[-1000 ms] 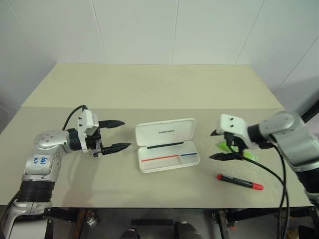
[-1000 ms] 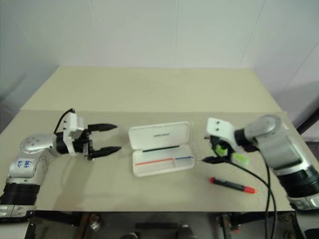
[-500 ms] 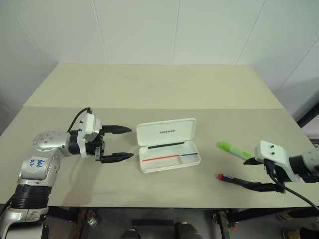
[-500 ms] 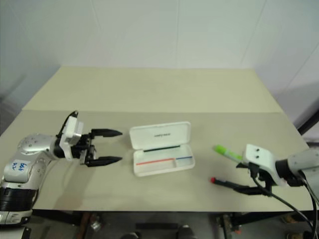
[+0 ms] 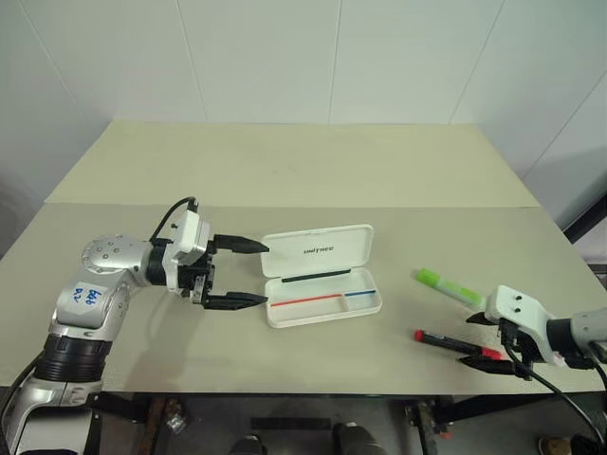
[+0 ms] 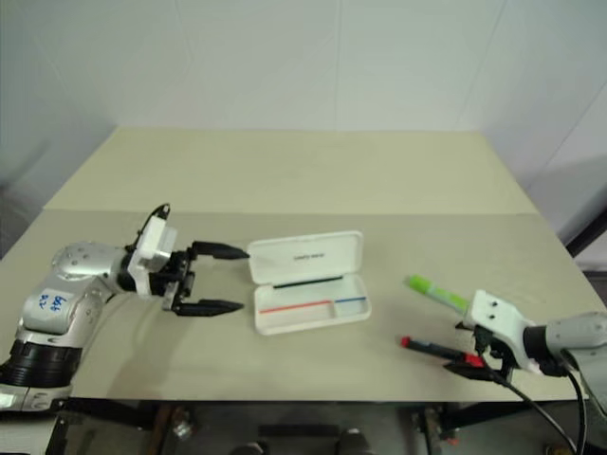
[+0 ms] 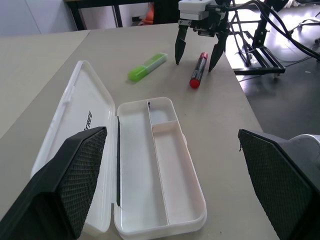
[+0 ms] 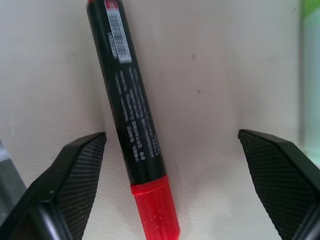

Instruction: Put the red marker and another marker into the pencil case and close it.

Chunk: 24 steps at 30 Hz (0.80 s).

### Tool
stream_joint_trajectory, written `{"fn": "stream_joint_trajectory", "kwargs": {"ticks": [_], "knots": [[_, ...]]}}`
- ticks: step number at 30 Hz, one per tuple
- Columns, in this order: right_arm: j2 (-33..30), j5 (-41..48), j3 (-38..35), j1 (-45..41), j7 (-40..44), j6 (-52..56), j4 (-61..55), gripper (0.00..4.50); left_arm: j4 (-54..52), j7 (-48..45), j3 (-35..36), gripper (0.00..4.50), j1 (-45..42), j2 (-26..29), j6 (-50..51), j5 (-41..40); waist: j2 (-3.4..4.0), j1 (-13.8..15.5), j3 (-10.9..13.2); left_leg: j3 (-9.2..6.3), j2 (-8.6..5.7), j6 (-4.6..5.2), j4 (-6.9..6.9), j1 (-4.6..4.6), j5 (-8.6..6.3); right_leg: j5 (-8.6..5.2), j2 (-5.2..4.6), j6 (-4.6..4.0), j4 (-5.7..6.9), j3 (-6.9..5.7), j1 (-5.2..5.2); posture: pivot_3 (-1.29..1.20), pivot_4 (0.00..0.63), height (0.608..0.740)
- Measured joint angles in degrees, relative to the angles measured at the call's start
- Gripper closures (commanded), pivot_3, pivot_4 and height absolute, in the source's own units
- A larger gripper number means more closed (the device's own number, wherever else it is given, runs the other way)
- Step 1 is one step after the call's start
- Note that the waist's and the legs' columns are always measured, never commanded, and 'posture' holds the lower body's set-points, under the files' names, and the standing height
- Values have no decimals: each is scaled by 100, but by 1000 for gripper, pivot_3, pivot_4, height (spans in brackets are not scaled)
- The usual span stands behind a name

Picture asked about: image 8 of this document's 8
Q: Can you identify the black marker with red cap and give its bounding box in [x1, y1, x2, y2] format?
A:
[86, 0, 181, 240]

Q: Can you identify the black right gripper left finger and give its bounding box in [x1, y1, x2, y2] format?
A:
[0, 131, 107, 240]

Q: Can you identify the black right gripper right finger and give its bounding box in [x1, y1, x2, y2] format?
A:
[237, 128, 320, 240]

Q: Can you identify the green translucent pencil case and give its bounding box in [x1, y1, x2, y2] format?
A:
[299, 0, 320, 165]

